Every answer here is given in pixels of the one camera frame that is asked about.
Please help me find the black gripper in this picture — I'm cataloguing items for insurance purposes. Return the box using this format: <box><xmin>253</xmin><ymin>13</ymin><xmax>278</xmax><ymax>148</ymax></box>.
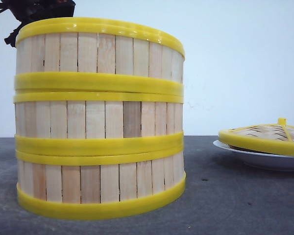
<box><xmin>0</xmin><ymin>0</ymin><xmax>75</xmax><ymax>45</ymax></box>

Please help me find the bamboo steamer basket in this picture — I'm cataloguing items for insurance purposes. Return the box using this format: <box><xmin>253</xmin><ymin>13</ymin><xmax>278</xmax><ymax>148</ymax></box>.
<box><xmin>15</xmin><ymin>100</ymin><xmax>183</xmax><ymax>161</ymax></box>
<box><xmin>14</xmin><ymin>17</ymin><xmax>184</xmax><ymax>103</ymax></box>
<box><xmin>17</xmin><ymin>152</ymin><xmax>186</xmax><ymax>219</ymax></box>

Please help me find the yellow-rimmed bamboo steamer lid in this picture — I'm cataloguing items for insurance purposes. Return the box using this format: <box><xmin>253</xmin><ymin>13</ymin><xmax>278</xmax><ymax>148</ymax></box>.
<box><xmin>219</xmin><ymin>117</ymin><xmax>294</xmax><ymax>156</ymax></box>

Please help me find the white plate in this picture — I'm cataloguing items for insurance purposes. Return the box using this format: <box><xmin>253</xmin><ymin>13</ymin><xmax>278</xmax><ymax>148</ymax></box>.
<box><xmin>213</xmin><ymin>140</ymin><xmax>294</xmax><ymax>171</ymax></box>

